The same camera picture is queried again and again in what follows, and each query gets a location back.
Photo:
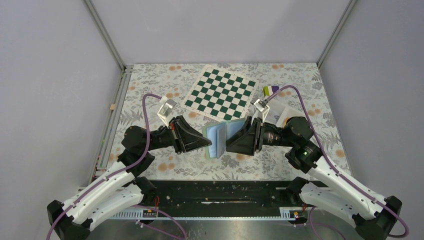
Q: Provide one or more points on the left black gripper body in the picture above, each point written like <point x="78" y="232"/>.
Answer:
<point x="179" y="146"/>

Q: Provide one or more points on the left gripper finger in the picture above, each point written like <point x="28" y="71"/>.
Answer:
<point x="192" y="144"/>
<point x="185" y="131"/>

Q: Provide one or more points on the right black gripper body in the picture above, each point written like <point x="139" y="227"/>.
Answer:
<point x="261" y="130"/>

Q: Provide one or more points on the green leather card holder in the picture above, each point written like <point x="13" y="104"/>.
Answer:
<point x="218" y="134"/>

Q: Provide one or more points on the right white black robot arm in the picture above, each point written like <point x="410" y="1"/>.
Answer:
<point x="371" y="214"/>

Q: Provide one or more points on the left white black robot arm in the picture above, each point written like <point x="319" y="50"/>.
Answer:
<point x="122" y="185"/>

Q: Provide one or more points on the white card in tray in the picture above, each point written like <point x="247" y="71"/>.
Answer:
<point x="274" y="114"/>

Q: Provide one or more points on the clear plastic compartment tray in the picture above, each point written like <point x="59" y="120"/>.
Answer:
<point x="288" y="112"/>

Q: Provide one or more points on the green purple toy block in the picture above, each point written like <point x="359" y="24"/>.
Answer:
<point x="269" y="90"/>

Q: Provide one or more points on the green white chessboard mat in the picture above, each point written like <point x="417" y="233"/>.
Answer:
<point x="220" y="94"/>

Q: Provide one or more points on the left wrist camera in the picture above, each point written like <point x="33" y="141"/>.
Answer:
<point x="165" y="110"/>

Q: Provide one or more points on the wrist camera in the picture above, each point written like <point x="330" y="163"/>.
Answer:
<point x="261" y="109"/>
<point x="165" y="110"/>

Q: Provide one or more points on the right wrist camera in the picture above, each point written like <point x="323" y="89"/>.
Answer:
<point x="261" y="109"/>

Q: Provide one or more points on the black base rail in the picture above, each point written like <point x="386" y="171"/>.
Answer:
<point x="214" y="200"/>

